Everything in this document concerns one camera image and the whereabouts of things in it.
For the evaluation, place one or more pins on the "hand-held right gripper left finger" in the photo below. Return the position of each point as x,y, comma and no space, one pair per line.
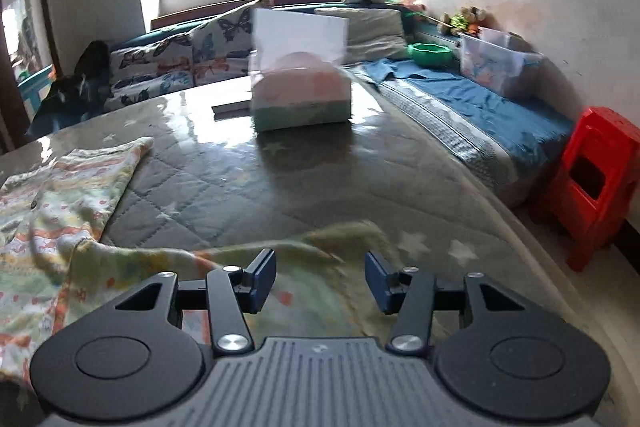
264,278

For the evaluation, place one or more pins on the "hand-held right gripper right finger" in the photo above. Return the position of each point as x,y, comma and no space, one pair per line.
378,281

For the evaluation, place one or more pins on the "pastel printed baby garment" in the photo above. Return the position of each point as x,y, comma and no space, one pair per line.
60,227

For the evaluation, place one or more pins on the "grey quilted star table cover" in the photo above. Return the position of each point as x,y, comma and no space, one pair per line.
280,187

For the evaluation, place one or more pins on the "dark flat remote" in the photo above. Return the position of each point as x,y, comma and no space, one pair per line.
231,109

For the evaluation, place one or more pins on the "blue bed sheet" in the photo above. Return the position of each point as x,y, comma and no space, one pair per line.
465,104

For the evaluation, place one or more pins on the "tissue box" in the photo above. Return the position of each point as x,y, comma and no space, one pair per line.
300,72

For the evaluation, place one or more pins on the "green plastic bowl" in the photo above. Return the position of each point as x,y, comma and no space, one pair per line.
430,54

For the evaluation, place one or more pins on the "butterfly print pillow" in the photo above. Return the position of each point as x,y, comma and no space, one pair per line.
190,54

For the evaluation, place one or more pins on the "red plastic stool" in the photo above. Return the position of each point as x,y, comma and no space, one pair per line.
597,187

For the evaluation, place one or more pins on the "clear plastic storage box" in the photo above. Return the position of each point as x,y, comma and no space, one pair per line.
492,59

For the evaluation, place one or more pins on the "grey striped pillow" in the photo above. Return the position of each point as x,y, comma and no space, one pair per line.
361,32

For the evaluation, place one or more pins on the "dark cloth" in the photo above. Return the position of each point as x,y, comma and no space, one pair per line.
75,92

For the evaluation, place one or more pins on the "brown plush toy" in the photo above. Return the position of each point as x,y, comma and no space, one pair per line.
465,20

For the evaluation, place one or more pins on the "wooden door frame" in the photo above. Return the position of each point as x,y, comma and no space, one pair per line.
22,27

